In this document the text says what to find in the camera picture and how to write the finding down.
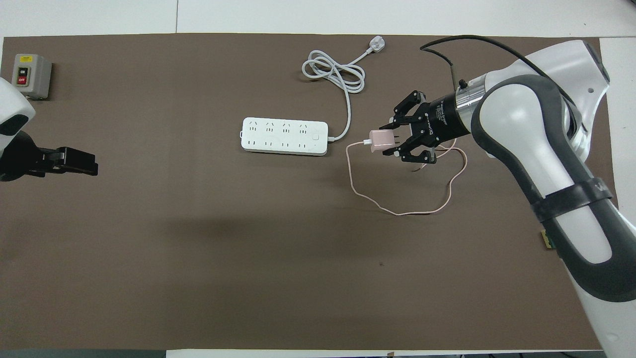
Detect pink charger plug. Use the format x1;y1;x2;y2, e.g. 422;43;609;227
364;129;401;153

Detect pink charging cable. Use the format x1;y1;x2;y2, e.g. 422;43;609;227
346;137;469;217

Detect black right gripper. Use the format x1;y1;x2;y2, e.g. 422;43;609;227
382;90;473;165

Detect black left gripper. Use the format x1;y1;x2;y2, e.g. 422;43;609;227
0;131;99;182

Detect brown table mat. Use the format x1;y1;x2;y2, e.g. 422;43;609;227
0;33;628;351

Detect grey on-off switch box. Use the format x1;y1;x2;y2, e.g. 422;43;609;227
11;54;53;100

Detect white power strip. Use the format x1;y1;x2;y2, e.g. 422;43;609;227
240;117;329;157

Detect white power strip cord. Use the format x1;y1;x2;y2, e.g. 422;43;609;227
302;36;387;143

